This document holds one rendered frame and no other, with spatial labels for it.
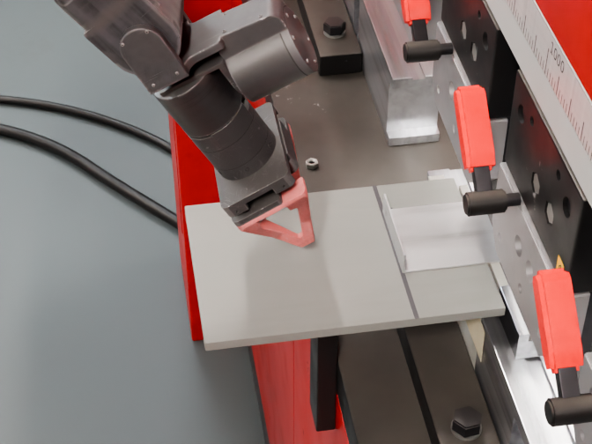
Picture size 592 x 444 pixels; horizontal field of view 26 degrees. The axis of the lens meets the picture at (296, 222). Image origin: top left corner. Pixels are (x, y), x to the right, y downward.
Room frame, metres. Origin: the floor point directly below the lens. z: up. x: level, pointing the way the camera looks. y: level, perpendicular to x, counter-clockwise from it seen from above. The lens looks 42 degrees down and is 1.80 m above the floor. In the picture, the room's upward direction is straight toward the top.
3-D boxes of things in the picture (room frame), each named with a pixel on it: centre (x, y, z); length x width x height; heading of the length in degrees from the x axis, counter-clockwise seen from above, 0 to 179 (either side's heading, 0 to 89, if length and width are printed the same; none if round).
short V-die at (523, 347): (0.85, -0.19, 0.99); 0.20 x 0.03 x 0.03; 9
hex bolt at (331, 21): (1.36, -0.05, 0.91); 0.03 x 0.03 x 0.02
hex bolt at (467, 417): (0.73, -0.15, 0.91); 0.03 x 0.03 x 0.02
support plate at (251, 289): (0.85, -0.04, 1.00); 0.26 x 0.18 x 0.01; 99
